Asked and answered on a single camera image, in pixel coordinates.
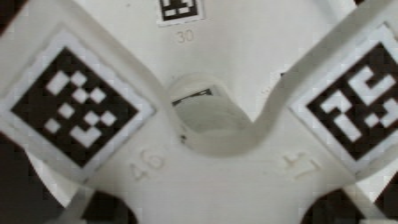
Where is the white cross-shaped table base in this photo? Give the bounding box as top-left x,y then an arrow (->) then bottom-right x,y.
0,0 -> 398,224

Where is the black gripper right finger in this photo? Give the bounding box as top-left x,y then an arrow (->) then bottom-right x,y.
299,183 -> 398,224

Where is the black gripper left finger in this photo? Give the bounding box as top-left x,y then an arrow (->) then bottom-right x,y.
41,186 -> 141,224

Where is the white round table top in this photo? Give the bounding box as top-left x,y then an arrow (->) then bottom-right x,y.
23,0 -> 398,208

